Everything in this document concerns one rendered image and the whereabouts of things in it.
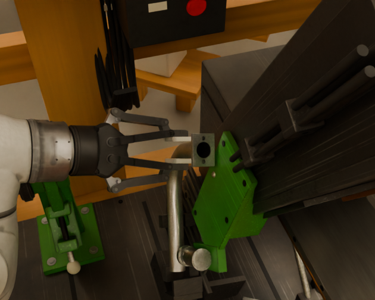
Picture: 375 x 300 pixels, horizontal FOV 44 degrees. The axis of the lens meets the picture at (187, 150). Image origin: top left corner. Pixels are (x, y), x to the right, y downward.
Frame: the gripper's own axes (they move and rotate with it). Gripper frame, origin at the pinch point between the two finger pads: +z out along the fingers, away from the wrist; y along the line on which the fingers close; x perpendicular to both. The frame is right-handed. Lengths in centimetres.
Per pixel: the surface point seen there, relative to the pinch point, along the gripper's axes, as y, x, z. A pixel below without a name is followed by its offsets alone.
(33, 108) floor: 24, 210, 17
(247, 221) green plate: -12.1, -5.2, 8.6
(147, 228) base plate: -18.0, 29.4, 6.0
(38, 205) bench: -13, 49, -14
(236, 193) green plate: -6.8, -8.7, 3.7
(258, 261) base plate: -24.3, 12.2, 24.4
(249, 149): 0.1, -19.5, -1.9
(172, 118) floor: 18, 165, 85
